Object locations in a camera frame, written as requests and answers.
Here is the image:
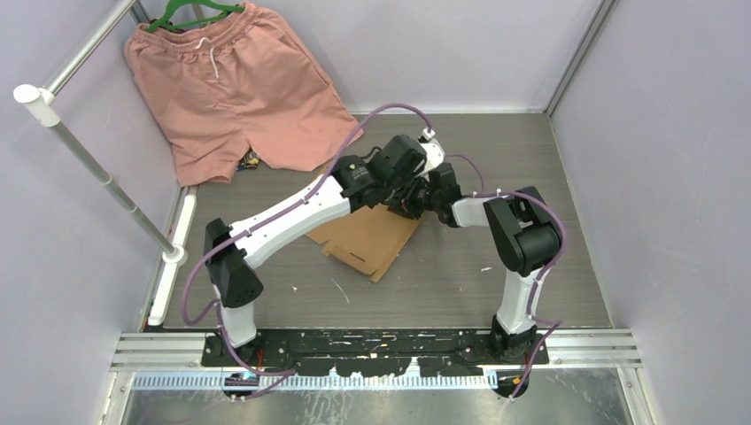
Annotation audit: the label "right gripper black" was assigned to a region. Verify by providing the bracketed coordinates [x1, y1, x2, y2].
[384, 175, 441, 220]

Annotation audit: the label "brown cardboard box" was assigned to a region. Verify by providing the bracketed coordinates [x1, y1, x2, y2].
[306, 205, 422, 282]

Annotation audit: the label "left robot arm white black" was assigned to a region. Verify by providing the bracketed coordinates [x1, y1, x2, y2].
[205, 135, 445, 366]

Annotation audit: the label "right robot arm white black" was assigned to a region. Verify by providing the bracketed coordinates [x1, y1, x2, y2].
[389, 164, 567, 364]

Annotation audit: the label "small colourful object under shorts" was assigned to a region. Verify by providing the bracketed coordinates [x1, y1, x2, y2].
[236, 151, 261, 172]

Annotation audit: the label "pink shorts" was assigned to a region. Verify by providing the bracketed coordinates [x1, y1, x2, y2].
[124, 3, 361, 186]

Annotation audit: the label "green clothes hanger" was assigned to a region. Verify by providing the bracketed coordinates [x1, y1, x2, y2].
[143, 0, 244, 33]

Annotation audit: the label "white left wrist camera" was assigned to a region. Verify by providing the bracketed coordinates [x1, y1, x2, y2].
[418, 127, 445, 177]

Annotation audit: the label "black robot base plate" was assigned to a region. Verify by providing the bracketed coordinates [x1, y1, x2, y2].
[200, 328, 549, 397]

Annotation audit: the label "slotted aluminium rail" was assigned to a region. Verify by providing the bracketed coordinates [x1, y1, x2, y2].
[131, 371, 498, 391]

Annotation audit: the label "metal clothes rail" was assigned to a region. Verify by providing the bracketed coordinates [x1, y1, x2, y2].
[1, 1, 187, 266]

